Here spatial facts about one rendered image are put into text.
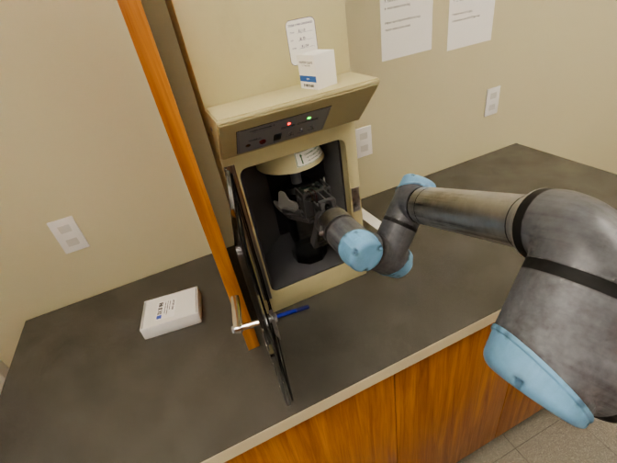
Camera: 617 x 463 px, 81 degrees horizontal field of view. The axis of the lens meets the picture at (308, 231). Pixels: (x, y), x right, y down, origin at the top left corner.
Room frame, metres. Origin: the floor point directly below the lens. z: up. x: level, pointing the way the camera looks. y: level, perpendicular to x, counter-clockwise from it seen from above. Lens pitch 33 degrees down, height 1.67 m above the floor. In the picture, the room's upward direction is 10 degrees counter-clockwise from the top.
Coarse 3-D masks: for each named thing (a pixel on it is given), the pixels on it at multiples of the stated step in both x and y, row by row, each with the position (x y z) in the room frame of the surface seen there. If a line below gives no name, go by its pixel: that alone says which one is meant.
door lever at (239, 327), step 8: (232, 296) 0.52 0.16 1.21; (232, 304) 0.50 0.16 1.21; (240, 304) 0.51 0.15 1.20; (232, 312) 0.48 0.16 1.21; (240, 312) 0.48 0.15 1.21; (232, 320) 0.46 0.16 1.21; (240, 320) 0.46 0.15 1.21; (256, 320) 0.45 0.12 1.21; (232, 328) 0.44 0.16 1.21; (240, 328) 0.44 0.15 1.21; (248, 328) 0.44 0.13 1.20
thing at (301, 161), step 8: (296, 152) 0.81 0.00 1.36; (304, 152) 0.81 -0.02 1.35; (312, 152) 0.82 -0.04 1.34; (320, 152) 0.85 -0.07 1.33; (272, 160) 0.81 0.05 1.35; (280, 160) 0.80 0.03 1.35; (288, 160) 0.80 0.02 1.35; (296, 160) 0.80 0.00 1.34; (304, 160) 0.80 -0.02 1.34; (312, 160) 0.81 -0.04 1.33; (320, 160) 0.83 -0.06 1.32; (256, 168) 0.86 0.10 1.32; (264, 168) 0.82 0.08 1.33; (272, 168) 0.81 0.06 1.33; (280, 168) 0.80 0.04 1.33; (288, 168) 0.79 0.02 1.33; (296, 168) 0.79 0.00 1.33; (304, 168) 0.79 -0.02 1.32
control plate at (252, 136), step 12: (324, 108) 0.70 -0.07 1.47; (276, 120) 0.67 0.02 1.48; (288, 120) 0.68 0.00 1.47; (300, 120) 0.70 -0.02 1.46; (312, 120) 0.72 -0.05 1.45; (324, 120) 0.74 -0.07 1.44; (240, 132) 0.65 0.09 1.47; (252, 132) 0.67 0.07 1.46; (264, 132) 0.68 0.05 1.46; (276, 132) 0.70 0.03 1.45; (300, 132) 0.74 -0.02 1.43; (240, 144) 0.68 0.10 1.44; (252, 144) 0.70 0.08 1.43; (264, 144) 0.72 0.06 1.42
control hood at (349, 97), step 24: (264, 96) 0.73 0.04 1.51; (288, 96) 0.69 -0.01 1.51; (312, 96) 0.67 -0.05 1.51; (336, 96) 0.69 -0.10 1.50; (360, 96) 0.72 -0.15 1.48; (216, 120) 0.63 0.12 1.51; (240, 120) 0.63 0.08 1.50; (264, 120) 0.66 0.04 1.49; (336, 120) 0.76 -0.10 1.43; (216, 144) 0.71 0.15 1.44
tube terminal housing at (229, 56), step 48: (192, 0) 0.73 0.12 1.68; (240, 0) 0.76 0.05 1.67; (288, 0) 0.79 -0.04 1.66; (336, 0) 0.82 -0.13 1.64; (192, 48) 0.73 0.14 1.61; (240, 48) 0.75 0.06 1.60; (336, 48) 0.81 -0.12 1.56; (240, 96) 0.75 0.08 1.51; (288, 144) 0.77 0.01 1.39; (288, 288) 0.75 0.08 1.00
